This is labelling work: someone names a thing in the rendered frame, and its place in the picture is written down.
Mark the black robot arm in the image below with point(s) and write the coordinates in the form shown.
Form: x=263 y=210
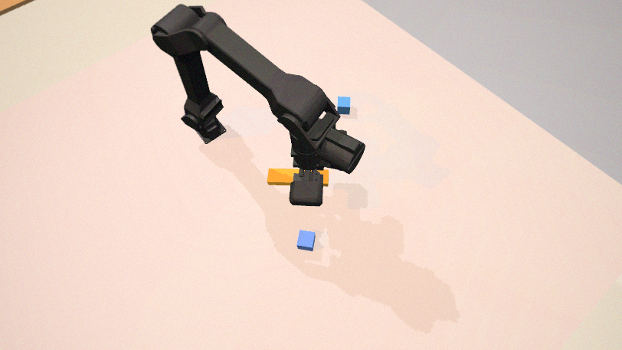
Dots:
x=296 y=102

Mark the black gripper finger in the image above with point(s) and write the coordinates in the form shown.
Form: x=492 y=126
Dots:
x=297 y=178

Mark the orange bar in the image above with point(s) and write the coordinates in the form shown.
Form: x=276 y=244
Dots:
x=284 y=176

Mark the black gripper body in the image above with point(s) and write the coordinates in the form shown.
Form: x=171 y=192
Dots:
x=309 y=190

